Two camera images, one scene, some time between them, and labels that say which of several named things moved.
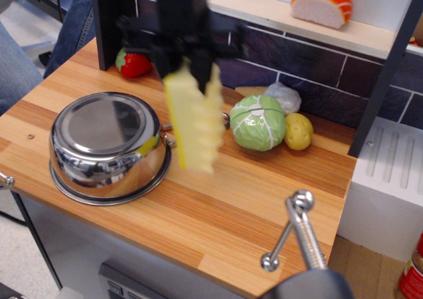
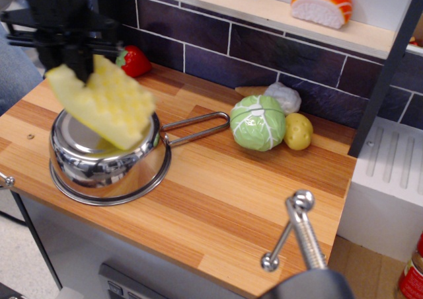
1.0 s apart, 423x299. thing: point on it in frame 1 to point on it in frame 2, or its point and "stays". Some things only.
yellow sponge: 198,114 to 111,106
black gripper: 166,36 to 68,38
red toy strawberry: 133,65 stays
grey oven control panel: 121,286 stays
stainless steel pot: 108,148 stays
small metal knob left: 10,180 stays
